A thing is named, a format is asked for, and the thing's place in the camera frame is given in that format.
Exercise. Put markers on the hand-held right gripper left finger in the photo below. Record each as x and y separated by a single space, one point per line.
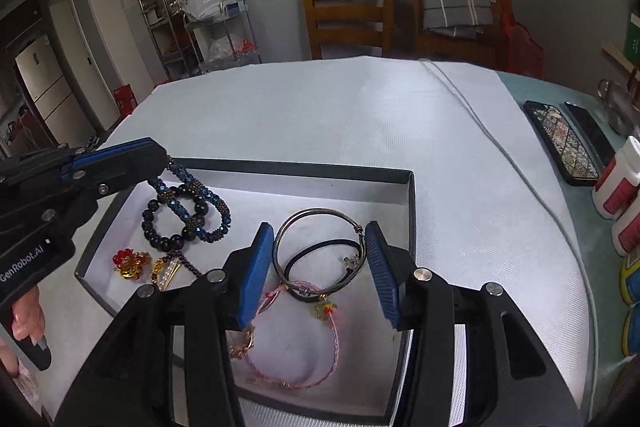
252 279

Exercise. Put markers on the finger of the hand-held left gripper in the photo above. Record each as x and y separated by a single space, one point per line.
130 149
125 174

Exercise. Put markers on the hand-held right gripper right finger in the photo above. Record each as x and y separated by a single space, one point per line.
382 279

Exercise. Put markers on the grey cardboard box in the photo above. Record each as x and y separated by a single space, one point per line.
250 202

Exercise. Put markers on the pearl hair clip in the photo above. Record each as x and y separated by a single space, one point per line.
165 274

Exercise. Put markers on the person's left hand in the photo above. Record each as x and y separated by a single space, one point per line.
27 317

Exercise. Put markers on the red box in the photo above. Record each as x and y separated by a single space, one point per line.
125 99

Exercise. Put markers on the white refrigerator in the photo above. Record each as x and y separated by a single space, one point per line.
45 92

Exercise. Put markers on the metal shelf rack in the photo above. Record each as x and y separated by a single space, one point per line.
160 22

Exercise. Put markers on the metal trolley rack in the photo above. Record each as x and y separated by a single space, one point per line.
230 37

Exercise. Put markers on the phone with patterned case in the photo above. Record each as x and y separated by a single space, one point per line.
562 142

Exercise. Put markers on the wooden chair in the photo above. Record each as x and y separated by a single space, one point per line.
345 14
450 52

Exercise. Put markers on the white bottle red label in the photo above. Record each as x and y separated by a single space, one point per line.
627 229
617 187

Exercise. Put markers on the black phone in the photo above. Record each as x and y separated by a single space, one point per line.
595 132

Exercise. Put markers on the red bag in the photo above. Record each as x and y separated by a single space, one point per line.
522 47

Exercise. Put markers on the grey plaid cushion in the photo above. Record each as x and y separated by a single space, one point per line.
450 2

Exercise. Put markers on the silver metal object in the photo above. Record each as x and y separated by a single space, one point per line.
617 107

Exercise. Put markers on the wooden window shelf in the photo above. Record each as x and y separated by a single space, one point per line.
620 57

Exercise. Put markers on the green box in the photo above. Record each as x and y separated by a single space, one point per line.
632 37

